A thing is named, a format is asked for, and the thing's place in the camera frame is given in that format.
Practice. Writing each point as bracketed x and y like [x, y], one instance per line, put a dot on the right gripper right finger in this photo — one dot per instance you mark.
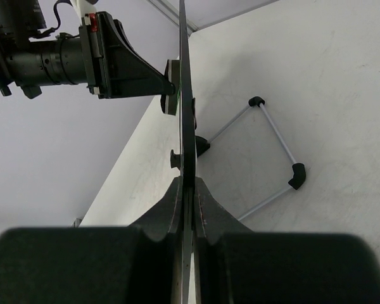
[233, 264]

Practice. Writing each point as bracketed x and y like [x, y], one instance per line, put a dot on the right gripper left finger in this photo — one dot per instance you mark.
[140, 263]

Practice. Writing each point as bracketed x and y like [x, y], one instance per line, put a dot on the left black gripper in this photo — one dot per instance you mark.
[112, 68]

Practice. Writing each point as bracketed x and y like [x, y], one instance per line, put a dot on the white whiteboard black frame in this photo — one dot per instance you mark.
[188, 151]

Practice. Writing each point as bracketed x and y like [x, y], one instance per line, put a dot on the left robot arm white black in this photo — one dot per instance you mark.
[33, 55]

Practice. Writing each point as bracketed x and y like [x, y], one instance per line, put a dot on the left aluminium corner post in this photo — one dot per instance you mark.
[167, 9]

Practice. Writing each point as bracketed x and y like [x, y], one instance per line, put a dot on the whiteboard wire stand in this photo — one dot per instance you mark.
[252, 137]

